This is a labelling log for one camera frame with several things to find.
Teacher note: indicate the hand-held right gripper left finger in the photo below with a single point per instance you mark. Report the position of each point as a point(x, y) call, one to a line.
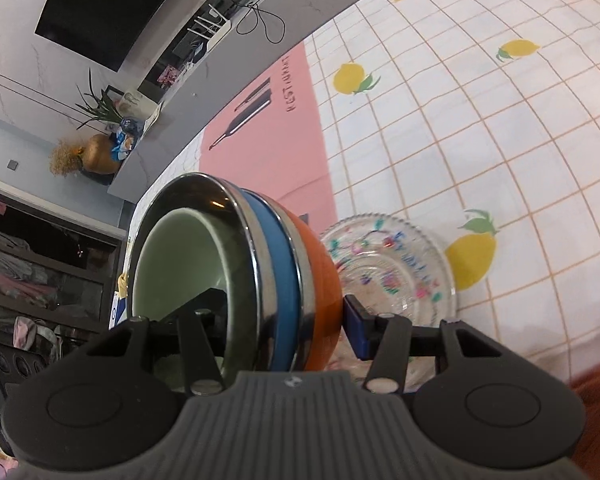
point(197, 350)

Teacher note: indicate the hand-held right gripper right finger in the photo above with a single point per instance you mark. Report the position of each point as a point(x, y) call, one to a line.
point(356, 330)

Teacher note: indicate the orange steel bowl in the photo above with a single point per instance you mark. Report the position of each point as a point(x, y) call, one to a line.
point(322, 280)

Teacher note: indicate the green ceramic bowl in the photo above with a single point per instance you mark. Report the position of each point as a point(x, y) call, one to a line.
point(180, 260)

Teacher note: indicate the blue steel bowl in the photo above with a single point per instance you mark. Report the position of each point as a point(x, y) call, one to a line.
point(280, 270)

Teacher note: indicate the large clear glass plate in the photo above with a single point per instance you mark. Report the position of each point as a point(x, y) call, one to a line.
point(432, 260)

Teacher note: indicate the blue and white box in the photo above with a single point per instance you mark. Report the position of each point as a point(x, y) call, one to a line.
point(116, 312)

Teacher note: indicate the yellow crumpled wrapper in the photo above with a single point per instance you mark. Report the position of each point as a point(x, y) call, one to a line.
point(122, 285)

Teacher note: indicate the dark glass wardrobe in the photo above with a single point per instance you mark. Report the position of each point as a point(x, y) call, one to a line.
point(55, 240)

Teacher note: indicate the pink printed table mat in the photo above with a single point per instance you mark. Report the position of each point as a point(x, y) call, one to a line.
point(270, 150)

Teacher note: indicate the blue snack bags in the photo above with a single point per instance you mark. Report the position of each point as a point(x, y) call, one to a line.
point(121, 147)

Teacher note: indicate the gold vase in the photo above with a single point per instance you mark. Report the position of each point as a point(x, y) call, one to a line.
point(100, 155)

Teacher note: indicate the dried flower bouquet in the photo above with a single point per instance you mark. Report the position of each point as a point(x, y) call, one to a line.
point(65, 160)

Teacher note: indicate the blue glass vase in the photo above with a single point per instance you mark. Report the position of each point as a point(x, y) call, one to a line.
point(130, 125)

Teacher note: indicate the white printed gift bag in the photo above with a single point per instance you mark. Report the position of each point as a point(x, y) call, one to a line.
point(137, 106)

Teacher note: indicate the green leafy plant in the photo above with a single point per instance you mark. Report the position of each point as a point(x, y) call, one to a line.
point(97, 105)

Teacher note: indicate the white router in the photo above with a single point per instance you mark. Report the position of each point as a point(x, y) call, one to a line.
point(215, 32)

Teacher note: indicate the grey wall switch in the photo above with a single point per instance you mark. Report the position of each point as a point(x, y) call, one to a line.
point(13, 164)

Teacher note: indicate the small photo frame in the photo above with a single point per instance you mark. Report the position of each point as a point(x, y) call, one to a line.
point(169, 76)

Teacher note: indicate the black wall television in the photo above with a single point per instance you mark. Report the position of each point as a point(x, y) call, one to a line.
point(95, 15)

